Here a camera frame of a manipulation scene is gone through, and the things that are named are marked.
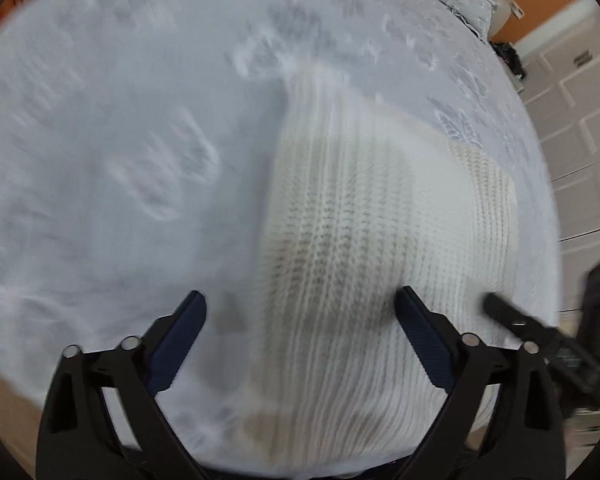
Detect white wardrobe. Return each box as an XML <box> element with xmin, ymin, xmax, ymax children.
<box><xmin>516</xmin><ymin>0</ymin><xmax>600</xmax><ymax>311</ymax></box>

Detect white red black knit sweater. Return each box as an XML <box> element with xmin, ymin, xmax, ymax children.
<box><xmin>238</xmin><ymin>65</ymin><xmax>518</xmax><ymax>472</ymax></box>

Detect black items on nightstand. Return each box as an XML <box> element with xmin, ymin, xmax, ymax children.
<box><xmin>489</xmin><ymin>41</ymin><xmax>527</xmax><ymax>93</ymax></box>

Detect grey butterfly bed cover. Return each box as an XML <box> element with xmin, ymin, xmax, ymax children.
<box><xmin>0</xmin><ymin>0</ymin><xmax>562</xmax><ymax>478</ymax></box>

